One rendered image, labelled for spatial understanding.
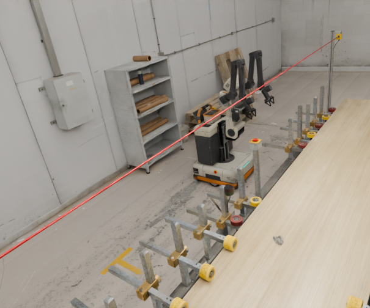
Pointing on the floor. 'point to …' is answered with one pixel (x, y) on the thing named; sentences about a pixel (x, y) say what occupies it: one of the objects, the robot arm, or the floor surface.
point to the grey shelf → (131, 147)
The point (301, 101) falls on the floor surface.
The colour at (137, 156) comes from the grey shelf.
